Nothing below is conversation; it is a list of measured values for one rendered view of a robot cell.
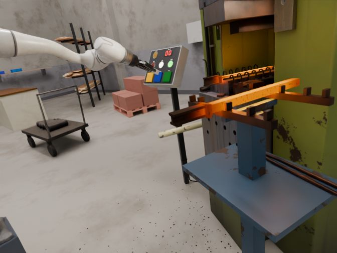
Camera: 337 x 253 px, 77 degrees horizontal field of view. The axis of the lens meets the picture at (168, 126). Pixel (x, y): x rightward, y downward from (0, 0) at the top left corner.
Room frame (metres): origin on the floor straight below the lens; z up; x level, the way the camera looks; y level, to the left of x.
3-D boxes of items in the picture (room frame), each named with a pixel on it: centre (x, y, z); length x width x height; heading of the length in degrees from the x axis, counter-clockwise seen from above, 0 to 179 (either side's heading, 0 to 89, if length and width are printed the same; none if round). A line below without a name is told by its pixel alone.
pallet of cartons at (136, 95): (4.90, 0.70, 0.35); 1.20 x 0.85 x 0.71; 32
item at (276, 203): (0.59, -0.25, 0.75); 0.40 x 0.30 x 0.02; 25
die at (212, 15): (1.22, -0.51, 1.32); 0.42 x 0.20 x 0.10; 105
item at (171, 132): (1.47, -0.13, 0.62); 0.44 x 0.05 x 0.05; 105
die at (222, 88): (1.22, -0.51, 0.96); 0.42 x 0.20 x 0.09; 105
